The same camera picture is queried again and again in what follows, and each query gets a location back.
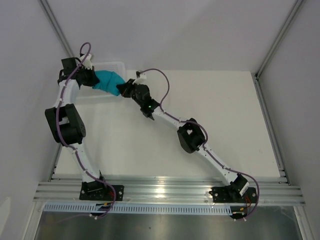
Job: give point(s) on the aluminium frame post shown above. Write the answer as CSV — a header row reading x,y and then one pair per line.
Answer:
x,y
56,27
283,31

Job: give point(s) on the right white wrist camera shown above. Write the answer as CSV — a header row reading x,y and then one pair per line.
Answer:
x,y
140,77

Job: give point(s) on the white perforated plastic basket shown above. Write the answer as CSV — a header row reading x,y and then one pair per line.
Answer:
x,y
88,95

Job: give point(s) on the teal t shirt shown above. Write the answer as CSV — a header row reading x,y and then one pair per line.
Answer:
x,y
108,81

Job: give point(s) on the right aluminium frame post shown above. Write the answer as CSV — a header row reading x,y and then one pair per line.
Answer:
x,y
283,31

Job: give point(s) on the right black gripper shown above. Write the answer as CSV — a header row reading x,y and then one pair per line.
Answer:
x,y
124,89

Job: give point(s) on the left aluminium side rail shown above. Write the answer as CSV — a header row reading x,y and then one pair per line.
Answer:
x,y
54,162

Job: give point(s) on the aluminium mounting rail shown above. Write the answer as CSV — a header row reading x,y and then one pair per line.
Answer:
x,y
167,190

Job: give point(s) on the right aluminium side rail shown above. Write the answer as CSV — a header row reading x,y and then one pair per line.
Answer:
x,y
270,129

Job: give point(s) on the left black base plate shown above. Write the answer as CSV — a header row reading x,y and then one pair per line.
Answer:
x,y
112,192

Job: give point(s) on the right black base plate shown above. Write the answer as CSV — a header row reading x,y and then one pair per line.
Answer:
x,y
227,195

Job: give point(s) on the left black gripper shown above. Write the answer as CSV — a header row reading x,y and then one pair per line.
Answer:
x,y
94,80

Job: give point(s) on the left aluminium frame post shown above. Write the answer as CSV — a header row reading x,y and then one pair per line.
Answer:
x,y
56,27

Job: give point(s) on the white slotted cable duct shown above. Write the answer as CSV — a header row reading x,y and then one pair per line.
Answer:
x,y
132,208

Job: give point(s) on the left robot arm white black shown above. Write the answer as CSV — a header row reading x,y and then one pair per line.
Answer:
x,y
66,124

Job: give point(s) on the aluminium side rail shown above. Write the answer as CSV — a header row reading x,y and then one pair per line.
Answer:
x,y
54,162
270,129

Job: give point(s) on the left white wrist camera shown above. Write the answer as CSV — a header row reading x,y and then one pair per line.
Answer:
x,y
86,61

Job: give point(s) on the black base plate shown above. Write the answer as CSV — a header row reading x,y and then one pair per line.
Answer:
x,y
112,192
227,195

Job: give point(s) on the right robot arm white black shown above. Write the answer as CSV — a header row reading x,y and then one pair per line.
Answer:
x,y
191,135

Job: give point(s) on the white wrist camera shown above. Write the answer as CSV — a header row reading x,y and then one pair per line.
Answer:
x,y
86,61
140,77

